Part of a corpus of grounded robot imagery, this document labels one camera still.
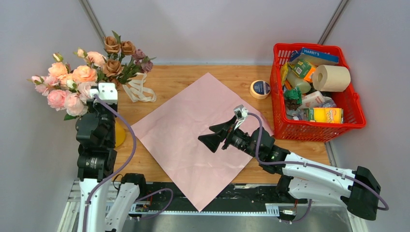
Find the pale green bottle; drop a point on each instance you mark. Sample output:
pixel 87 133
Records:
pixel 295 81

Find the green orange box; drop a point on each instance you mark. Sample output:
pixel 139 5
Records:
pixel 304 70

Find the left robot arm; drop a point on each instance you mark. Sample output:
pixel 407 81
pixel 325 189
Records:
pixel 97 155

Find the cream ribbon with gold text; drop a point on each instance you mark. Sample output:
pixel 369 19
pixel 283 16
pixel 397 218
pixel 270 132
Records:
pixel 136 90

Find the blue Harry's box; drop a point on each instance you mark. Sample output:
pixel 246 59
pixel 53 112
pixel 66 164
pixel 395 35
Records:
pixel 313 57

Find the pink rose stem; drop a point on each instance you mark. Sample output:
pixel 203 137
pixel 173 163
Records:
pixel 59 98

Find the yellow cylindrical vase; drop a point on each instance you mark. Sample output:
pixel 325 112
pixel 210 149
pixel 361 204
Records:
pixel 119 134

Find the masking tape roll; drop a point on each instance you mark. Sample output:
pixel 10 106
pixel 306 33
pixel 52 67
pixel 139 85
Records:
pixel 259 89

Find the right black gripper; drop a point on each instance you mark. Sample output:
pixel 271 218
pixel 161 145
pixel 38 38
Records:
pixel 212 141

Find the peach flower stem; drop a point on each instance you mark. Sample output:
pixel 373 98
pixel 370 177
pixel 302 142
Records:
pixel 94 61

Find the brown dried flower stem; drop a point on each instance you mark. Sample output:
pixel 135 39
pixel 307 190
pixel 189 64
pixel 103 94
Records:
pixel 114 70

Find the green crumpled wrapper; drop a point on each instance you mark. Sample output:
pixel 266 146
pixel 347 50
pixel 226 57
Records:
pixel 293 98

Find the white plastic package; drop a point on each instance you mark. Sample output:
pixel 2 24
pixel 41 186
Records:
pixel 312 100

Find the yellow sponge pack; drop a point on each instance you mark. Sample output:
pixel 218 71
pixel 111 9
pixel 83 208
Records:
pixel 324 115

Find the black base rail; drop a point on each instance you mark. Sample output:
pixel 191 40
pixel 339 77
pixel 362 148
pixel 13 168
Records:
pixel 234 200

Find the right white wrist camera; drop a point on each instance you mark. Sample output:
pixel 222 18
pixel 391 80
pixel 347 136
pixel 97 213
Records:
pixel 241 114

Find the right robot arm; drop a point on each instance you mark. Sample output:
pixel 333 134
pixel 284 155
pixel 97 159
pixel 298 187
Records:
pixel 357 190

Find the red plastic basket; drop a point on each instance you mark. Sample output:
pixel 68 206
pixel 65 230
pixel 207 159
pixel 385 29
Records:
pixel 348 100

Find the mauve rose stem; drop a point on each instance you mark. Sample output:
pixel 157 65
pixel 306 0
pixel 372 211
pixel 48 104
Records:
pixel 142 61

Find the purple pink wrapping paper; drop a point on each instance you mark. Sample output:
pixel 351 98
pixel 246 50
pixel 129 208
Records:
pixel 190 104

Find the white rose stem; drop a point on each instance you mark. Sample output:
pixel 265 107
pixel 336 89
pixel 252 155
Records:
pixel 82 88

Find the beige paper towel roll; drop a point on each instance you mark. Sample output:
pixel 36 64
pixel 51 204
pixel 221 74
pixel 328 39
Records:
pixel 330 78

